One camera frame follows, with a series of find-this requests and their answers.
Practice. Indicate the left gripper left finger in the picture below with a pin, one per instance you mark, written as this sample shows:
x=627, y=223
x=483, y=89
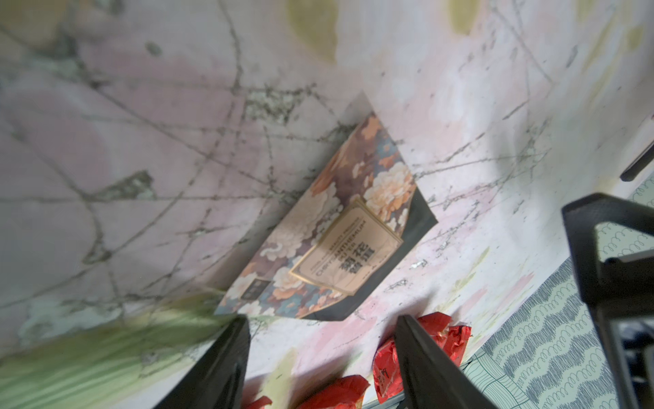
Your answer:
x=217, y=379

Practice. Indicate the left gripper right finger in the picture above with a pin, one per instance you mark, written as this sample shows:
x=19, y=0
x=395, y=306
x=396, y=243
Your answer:
x=430, y=378

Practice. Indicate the red tea bag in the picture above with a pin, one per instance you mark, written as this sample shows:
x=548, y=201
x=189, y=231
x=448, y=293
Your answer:
x=453, y=339
x=261, y=403
x=343, y=393

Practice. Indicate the black tea bag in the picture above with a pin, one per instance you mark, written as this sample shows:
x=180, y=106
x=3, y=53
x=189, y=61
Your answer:
x=356, y=222

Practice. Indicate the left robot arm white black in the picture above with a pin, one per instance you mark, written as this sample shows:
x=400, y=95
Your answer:
x=617, y=291

